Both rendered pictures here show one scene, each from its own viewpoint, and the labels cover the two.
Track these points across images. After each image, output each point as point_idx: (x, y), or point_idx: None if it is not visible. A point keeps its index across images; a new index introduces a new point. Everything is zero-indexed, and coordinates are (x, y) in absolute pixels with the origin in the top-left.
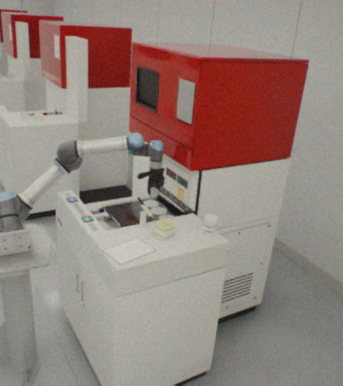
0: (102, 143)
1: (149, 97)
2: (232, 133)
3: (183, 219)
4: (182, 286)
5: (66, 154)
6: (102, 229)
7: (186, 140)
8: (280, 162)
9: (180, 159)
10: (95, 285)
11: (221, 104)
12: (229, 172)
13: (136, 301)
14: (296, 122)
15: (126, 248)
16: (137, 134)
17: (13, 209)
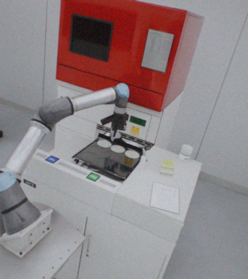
0: (94, 97)
1: (93, 46)
2: (177, 76)
3: (155, 152)
4: None
5: (61, 114)
6: (118, 183)
7: (156, 86)
8: (181, 94)
9: (145, 103)
10: (123, 237)
11: (180, 53)
12: (169, 108)
13: None
14: (191, 64)
15: (161, 195)
16: (124, 85)
17: (22, 193)
